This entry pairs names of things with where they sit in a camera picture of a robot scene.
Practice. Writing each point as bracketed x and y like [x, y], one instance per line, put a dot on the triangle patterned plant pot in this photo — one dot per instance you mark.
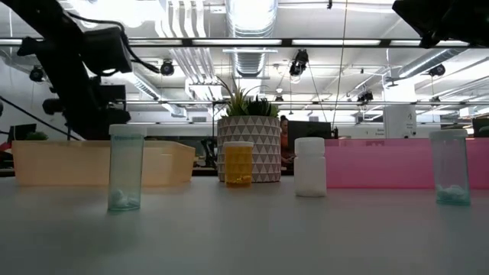
[263, 149]

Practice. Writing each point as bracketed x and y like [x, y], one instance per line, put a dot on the black computer monitor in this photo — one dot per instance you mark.
[479, 126]
[23, 131]
[309, 130]

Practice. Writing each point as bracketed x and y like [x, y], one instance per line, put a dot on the translucent pink plastic bin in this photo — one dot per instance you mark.
[382, 164]

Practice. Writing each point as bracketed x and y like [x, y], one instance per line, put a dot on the translucent orange plastic bin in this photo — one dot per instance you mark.
[76, 164]

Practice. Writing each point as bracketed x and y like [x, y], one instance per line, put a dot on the small green background plant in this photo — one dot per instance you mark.
[37, 136]

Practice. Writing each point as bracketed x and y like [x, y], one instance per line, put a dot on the black ceiling light rail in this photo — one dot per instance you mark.
[286, 42]

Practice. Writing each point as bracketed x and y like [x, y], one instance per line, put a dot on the long thin black bar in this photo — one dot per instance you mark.
[324, 102]

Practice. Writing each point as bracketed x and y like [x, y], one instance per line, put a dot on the amber transparent pill bottle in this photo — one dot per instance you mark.
[238, 164]

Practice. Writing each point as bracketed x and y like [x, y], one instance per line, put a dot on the black ceiling spotlight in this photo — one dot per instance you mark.
[365, 96]
[299, 63]
[37, 73]
[436, 70]
[167, 68]

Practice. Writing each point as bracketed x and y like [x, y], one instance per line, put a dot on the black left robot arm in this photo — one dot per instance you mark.
[65, 68]

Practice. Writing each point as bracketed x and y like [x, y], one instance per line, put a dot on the green spiky plant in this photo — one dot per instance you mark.
[244, 105]

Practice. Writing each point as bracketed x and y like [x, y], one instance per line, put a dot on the green transparent pill bottle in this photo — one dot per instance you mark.
[126, 172]
[450, 168]

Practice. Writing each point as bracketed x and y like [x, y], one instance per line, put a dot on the silver ceiling air duct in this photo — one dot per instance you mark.
[250, 19]

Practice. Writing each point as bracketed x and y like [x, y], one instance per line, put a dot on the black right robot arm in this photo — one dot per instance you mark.
[439, 19]

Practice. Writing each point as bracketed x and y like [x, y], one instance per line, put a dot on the person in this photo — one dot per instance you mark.
[284, 145]

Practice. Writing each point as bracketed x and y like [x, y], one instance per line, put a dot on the white square pillar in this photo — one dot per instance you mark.
[399, 110]

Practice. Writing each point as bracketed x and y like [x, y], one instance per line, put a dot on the white opaque pill bottle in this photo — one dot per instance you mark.
[309, 172]

